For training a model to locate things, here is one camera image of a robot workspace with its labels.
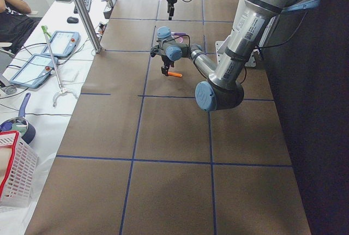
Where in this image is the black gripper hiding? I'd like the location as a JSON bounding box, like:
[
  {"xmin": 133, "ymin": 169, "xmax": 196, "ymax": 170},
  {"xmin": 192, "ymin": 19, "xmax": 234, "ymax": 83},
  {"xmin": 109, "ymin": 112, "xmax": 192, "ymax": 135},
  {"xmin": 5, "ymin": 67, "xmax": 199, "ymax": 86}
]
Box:
[
  {"xmin": 167, "ymin": 0, "xmax": 178, "ymax": 20},
  {"xmin": 161, "ymin": 56, "xmax": 175, "ymax": 76}
]

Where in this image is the orange highlighter pen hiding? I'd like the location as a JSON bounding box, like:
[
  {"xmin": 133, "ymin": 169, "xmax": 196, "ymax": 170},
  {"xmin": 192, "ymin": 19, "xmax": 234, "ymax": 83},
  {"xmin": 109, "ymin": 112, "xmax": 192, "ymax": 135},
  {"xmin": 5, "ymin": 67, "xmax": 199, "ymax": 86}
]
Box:
[{"xmin": 168, "ymin": 72, "xmax": 183, "ymax": 77}]

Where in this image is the black computer mouse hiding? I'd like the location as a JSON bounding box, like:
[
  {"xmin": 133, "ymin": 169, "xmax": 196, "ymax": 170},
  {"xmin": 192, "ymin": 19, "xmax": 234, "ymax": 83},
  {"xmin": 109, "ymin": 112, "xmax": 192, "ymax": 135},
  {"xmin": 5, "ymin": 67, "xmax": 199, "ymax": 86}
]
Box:
[{"xmin": 67, "ymin": 17, "xmax": 79, "ymax": 24}]

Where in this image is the far teach pendant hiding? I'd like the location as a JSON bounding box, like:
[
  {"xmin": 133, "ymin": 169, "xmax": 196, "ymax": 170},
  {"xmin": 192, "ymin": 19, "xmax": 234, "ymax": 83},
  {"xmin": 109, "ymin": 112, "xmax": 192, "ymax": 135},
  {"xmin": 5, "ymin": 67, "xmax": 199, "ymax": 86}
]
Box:
[{"xmin": 49, "ymin": 31, "xmax": 80, "ymax": 58}]

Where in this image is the teach pendant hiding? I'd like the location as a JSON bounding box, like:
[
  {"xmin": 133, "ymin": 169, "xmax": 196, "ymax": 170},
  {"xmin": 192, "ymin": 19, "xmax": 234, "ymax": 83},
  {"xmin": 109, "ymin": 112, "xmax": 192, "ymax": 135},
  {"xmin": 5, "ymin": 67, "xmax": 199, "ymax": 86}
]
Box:
[
  {"xmin": 49, "ymin": 31, "xmax": 80, "ymax": 58},
  {"xmin": 9, "ymin": 54, "xmax": 54, "ymax": 89}
]

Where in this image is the reacher grabber tool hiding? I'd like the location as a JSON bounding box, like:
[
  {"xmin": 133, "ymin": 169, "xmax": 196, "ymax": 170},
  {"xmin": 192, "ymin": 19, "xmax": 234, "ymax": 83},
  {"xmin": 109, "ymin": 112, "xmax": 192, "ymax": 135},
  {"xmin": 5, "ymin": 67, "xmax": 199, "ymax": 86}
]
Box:
[{"xmin": 41, "ymin": 26, "xmax": 78, "ymax": 107}]

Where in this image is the near teach pendant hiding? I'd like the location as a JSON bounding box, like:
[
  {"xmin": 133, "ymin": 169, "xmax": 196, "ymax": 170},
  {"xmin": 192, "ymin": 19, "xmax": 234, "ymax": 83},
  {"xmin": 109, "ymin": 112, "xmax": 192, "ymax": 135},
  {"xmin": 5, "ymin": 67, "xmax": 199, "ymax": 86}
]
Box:
[{"xmin": 9, "ymin": 54, "xmax": 54, "ymax": 89}]

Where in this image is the blue frying pan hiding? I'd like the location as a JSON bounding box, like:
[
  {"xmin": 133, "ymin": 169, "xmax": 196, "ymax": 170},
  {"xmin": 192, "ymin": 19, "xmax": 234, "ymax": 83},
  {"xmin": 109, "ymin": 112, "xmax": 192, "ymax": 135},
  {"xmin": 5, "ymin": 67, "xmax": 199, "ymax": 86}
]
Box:
[{"xmin": 1, "ymin": 93, "xmax": 36, "ymax": 144}]

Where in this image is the seated person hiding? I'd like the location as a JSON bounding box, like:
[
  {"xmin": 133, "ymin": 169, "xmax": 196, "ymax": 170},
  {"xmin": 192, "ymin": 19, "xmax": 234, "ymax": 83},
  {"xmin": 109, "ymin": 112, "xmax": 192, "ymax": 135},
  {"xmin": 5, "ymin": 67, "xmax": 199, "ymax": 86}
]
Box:
[{"xmin": 0, "ymin": 0, "xmax": 40, "ymax": 54}]

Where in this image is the red white plastic basket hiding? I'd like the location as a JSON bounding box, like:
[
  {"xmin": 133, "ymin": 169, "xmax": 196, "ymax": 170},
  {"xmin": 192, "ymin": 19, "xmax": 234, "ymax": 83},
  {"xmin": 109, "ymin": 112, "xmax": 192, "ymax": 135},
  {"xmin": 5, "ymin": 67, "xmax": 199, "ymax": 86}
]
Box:
[{"xmin": 1, "ymin": 131, "xmax": 38, "ymax": 208}]

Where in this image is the aluminium frame post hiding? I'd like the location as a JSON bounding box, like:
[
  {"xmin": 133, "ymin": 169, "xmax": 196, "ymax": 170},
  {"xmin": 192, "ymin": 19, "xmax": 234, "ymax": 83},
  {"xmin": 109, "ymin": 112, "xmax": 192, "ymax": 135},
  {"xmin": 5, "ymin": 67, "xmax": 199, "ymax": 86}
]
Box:
[{"xmin": 74, "ymin": 0, "xmax": 102, "ymax": 54}]

